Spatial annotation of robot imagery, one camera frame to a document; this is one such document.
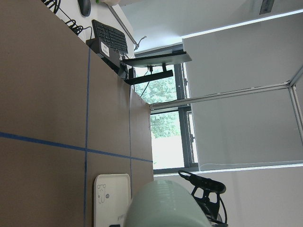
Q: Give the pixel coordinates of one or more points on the black keyboard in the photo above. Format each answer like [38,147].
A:
[110,36]

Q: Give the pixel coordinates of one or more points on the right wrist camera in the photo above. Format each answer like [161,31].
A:
[207,193]

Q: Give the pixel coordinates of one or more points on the black mini computer box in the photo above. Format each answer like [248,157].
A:
[109,55]

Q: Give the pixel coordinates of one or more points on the pale green cup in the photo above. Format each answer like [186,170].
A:
[164,203]

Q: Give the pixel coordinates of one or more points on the black computer mouse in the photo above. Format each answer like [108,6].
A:
[85,7]

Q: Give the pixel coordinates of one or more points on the black monitor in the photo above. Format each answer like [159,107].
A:
[154,61]

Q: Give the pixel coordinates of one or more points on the cream plastic tray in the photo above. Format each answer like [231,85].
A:
[112,195]

